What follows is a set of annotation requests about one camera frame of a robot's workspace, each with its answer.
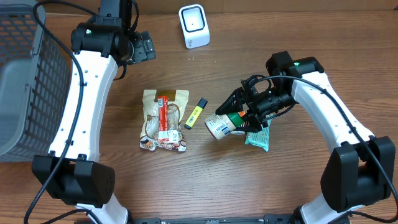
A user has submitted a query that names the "teal orange snack pack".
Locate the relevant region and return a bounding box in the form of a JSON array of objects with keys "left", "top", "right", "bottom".
[{"left": 245, "top": 120, "right": 272, "bottom": 152}]

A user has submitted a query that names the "small orange snack box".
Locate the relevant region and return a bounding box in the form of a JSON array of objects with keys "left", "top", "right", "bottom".
[{"left": 231, "top": 111, "right": 246, "bottom": 135}]

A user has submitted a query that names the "grey plastic shopping basket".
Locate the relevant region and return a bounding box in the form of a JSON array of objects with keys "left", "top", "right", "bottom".
[{"left": 1, "top": 0, "right": 71, "bottom": 162}]

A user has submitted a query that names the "green lidded beige jar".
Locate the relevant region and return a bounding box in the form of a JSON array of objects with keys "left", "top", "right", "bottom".
[{"left": 205, "top": 113, "right": 244, "bottom": 140}]

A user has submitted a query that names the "yellow highlighter pen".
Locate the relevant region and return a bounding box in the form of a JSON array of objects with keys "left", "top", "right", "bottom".
[{"left": 184, "top": 98, "right": 208, "bottom": 129}]

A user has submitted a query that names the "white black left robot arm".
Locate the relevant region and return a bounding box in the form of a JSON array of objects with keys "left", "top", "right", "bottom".
[{"left": 32, "top": 1, "right": 155, "bottom": 223}]

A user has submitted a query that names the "white barcode scanner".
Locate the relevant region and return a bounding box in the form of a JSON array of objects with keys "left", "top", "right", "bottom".
[{"left": 178, "top": 4, "right": 210, "bottom": 49}]

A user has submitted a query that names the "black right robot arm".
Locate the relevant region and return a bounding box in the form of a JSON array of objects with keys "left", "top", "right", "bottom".
[{"left": 205, "top": 51, "right": 397, "bottom": 223}]

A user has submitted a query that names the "beige brown snack pouch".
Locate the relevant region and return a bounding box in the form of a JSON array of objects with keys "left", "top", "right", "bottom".
[{"left": 139, "top": 90, "right": 189, "bottom": 152}]

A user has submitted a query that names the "red stick snack packet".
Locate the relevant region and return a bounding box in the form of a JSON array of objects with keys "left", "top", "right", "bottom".
[{"left": 157, "top": 96, "right": 179, "bottom": 143}]

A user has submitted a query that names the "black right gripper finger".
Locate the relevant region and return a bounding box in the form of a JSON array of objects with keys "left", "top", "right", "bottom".
[
  {"left": 215, "top": 87, "right": 245, "bottom": 115},
  {"left": 238, "top": 118, "right": 269, "bottom": 133}
]

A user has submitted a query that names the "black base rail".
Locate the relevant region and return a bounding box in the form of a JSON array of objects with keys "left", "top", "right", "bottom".
[{"left": 132, "top": 214, "right": 300, "bottom": 224}]

